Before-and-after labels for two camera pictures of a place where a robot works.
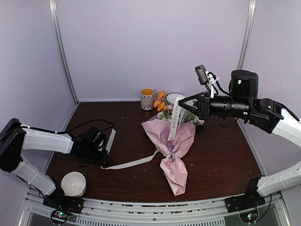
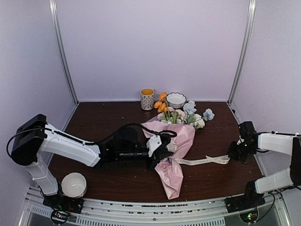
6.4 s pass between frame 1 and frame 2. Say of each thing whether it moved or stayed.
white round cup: stayed
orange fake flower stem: stayed
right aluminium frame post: stayed
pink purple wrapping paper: moved
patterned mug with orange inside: stayed
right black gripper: moved
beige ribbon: moved
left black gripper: moved
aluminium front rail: stayed
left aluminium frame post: stayed
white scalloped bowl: stayed
